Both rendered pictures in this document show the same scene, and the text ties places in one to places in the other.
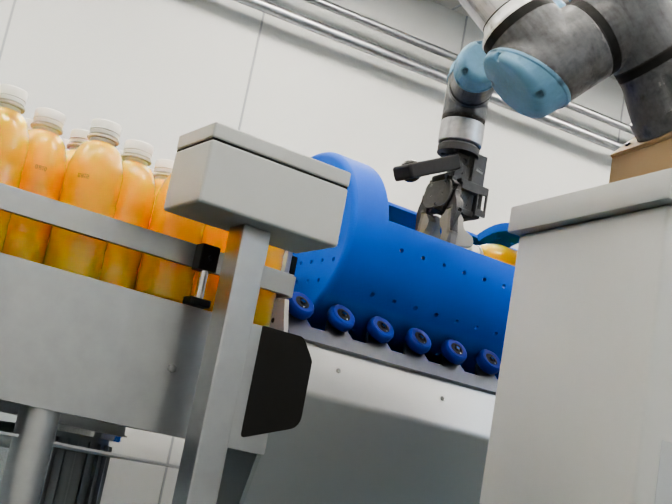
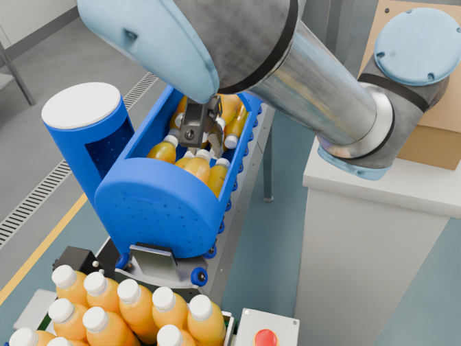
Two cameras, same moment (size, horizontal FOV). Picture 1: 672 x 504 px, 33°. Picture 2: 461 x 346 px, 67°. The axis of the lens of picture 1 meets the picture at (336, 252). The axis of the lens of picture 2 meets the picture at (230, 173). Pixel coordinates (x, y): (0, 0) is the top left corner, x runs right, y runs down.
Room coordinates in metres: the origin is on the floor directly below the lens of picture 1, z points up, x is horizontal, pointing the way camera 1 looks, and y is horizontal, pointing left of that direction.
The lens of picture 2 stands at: (1.25, 0.21, 1.71)
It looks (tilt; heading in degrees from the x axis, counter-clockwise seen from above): 46 degrees down; 321
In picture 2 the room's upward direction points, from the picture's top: 7 degrees counter-clockwise
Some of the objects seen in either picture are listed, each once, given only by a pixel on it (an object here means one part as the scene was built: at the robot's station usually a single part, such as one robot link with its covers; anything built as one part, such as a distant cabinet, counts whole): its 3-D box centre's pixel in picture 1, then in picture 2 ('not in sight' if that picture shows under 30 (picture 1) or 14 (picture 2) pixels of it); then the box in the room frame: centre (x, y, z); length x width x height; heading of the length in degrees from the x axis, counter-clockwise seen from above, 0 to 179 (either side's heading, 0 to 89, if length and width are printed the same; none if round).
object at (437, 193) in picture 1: (456, 183); (201, 103); (1.81, -0.18, 1.25); 0.09 x 0.08 x 0.12; 122
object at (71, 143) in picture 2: not in sight; (119, 186); (2.42, -0.08, 0.59); 0.28 x 0.28 x 0.88
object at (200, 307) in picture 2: not in sight; (200, 307); (1.51, 0.11, 1.09); 0.04 x 0.04 x 0.02
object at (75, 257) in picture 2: not in sight; (81, 270); (1.86, 0.23, 0.95); 0.10 x 0.07 x 0.10; 32
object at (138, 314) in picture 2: not in sight; (142, 312); (1.64, 0.18, 0.99); 0.07 x 0.07 x 0.19
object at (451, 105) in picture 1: (467, 93); not in sight; (1.81, -0.17, 1.41); 0.09 x 0.08 x 0.11; 179
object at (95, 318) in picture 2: not in sight; (95, 318); (1.63, 0.26, 1.09); 0.04 x 0.04 x 0.02
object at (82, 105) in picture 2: not in sight; (81, 104); (2.42, -0.08, 1.03); 0.28 x 0.28 x 0.01
